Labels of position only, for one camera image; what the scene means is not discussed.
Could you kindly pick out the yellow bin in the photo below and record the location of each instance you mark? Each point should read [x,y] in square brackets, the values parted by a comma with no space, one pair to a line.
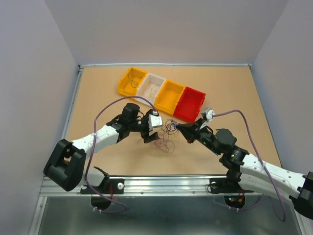
[130,81]
[169,96]

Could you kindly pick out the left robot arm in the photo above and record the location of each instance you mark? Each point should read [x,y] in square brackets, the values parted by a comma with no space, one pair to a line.
[67,165]

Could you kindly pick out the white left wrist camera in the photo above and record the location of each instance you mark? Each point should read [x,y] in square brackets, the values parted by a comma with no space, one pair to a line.
[154,120]

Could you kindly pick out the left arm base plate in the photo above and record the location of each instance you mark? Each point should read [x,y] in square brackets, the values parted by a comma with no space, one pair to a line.
[110,188]

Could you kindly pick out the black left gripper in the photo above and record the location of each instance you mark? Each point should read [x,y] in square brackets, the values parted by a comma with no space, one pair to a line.
[150,137]

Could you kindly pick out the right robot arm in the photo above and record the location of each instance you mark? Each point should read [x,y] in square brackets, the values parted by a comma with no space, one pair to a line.
[251,173]

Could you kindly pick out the far yellow bin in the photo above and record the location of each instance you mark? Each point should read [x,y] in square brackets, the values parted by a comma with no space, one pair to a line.
[130,81]

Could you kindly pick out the aluminium table frame rail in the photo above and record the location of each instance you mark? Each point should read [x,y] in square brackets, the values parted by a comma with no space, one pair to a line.
[166,192]

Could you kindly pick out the red bin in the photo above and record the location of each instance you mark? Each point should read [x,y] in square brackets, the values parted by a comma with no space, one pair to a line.
[189,104]

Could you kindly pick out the near yellow bin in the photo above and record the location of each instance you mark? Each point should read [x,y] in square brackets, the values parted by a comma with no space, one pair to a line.
[169,96]

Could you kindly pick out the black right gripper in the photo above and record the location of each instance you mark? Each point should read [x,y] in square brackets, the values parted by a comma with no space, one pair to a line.
[192,130]

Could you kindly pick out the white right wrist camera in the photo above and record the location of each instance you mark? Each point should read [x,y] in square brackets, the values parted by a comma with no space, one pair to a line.
[207,116]

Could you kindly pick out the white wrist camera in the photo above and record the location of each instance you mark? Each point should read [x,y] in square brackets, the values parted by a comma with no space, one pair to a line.
[154,120]
[207,116]

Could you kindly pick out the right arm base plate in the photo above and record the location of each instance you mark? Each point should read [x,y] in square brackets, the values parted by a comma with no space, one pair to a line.
[234,195]

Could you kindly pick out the white bin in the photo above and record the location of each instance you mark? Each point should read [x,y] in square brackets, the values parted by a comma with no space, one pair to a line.
[150,87]

